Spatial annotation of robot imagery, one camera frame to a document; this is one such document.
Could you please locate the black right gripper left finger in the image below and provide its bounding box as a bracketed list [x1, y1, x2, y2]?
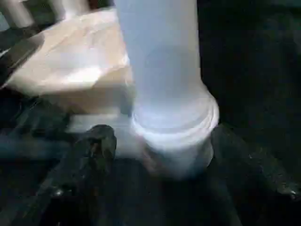
[9, 124, 117, 226]

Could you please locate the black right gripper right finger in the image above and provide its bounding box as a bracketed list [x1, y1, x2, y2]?
[207, 123, 301, 226]

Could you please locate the white plastic table top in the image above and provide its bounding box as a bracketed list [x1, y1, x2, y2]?
[0, 7, 144, 158]

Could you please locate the black work mat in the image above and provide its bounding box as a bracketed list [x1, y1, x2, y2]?
[0, 0, 301, 226]

